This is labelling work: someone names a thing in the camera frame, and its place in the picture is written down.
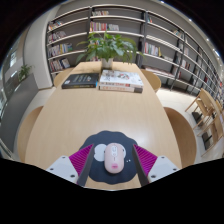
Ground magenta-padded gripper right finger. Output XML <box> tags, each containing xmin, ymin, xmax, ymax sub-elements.
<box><xmin>131</xmin><ymin>143</ymin><xmax>181</xmax><ymax>188</ymax></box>

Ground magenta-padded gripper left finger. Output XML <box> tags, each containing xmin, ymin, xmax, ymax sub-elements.
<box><xmin>45</xmin><ymin>143</ymin><xmax>96</xmax><ymax>188</ymax></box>

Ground pink computer mouse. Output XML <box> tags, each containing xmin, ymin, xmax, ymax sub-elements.
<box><xmin>103</xmin><ymin>142</ymin><xmax>127</xmax><ymax>175</ymax></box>

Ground dark cartoon-eyed mouse pad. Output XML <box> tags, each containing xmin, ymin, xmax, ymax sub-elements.
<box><xmin>79</xmin><ymin>130</ymin><xmax>140</xmax><ymax>185</ymax></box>

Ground grey low counter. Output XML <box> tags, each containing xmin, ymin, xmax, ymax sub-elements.
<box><xmin>0</xmin><ymin>73</ymin><xmax>40</xmax><ymax>153</ymax></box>

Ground black book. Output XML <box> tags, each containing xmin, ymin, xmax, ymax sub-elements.
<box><xmin>61</xmin><ymin>72</ymin><xmax>100</xmax><ymax>90</ymax></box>

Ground white book with red lettering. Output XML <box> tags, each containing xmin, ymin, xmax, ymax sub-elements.
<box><xmin>98</xmin><ymin>83</ymin><xmax>144</xmax><ymax>94</ymax></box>

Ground white illustrated book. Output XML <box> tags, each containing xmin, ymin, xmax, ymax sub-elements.
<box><xmin>99</xmin><ymin>69</ymin><xmax>145</xmax><ymax>89</ymax></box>

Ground small green potted plant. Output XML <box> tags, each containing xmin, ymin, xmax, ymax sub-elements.
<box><xmin>17</xmin><ymin>64</ymin><xmax>34</xmax><ymax>83</ymax></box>

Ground tall bookshelf unit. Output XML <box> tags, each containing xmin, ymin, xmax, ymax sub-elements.
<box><xmin>45</xmin><ymin>3</ymin><xmax>224</xmax><ymax>101</ymax></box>

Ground green potted plant, white pot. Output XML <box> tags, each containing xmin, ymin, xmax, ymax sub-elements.
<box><xmin>75</xmin><ymin>31</ymin><xmax>144</xmax><ymax>70</ymax></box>

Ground group of wooden frame chairs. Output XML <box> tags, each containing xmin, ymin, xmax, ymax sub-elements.
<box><xmin>184</xmin><ymin>87</ymin><xmax>224</xmax><ymax>158</ymax></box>

